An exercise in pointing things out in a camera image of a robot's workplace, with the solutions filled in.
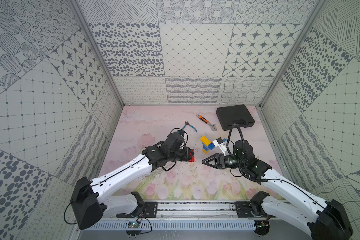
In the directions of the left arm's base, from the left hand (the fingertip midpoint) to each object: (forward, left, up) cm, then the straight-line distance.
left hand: (197, 156), depth 72 cm
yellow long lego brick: (+15, -6, -9) cm, 18 cm away
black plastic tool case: (+42, -27, -15) cm, 52 cm away
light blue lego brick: (+12, -6, -12) cm, 18 cm away
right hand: (-3, -4, -1) cm, 5 cm away
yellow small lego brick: (+12, -6, -18) cm, 22 cm away
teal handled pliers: (+36, +6, -19) cm, 42 cm away
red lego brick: (0, +2, -2) cm, 3 cm away
